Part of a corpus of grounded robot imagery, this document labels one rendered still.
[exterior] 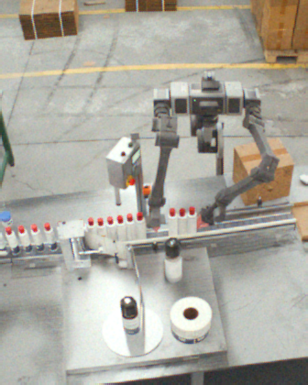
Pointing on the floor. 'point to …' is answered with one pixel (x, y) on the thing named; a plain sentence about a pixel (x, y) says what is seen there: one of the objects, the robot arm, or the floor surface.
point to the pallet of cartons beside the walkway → (280, 15)
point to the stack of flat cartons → (49, 15)
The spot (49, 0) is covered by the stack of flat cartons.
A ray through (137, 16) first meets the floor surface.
